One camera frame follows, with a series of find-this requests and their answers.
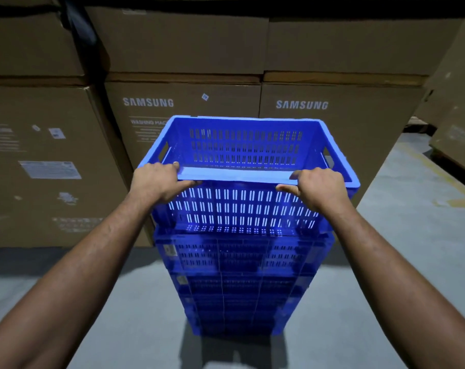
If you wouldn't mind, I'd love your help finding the person's left hand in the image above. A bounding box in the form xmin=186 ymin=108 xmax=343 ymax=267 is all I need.
xmin=129 ymin=161 xmax=203 ymax=206

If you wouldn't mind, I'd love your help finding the person's right hand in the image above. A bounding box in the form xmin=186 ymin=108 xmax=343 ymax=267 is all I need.
xmin=275 ymin=168 xmax=350 ymax=217

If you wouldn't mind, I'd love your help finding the blue plastic crate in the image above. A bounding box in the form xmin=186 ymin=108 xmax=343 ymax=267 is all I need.
xmin=153 ymin=226 xmax=335 ymax=278
xmin=178 ymin=294 xmax=308 ymax=317
xmin=137 ymin=115 xmax=361 ymax=237
xmin=169 ymin=271 xmax=318 ymax=300
xmin=185 ymin=313 xmax=296 ymax=337

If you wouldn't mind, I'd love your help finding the person's right forearm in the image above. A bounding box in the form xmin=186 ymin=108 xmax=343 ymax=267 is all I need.
xmin=319 ymin=200 xmax=465 ymax=369

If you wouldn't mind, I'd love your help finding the person's left forearm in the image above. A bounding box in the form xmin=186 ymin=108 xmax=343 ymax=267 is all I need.
xmin=0 ymin=188 xmax=162 ymax=369

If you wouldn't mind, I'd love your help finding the large brown cardboard box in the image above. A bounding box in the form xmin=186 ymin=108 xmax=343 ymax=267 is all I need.
xmin=428 ymin=105 xmax=465 ymax=178
xmin=0 ymin=0 xmax=86 ymax=79
xmin=104 ymin=81 xmax=262 ymax=170
xmin=266 ymin=15 xmax=465 ymax=76
xmin=413 ymin=13 xmax=465 ymax=128
xmin=0 ymin=84 xmax=153 ymax=249
xmin=84 ymin=5 xmax=270 ymax=76
xmin=259 ymin=84 xmax=426 ymax=209

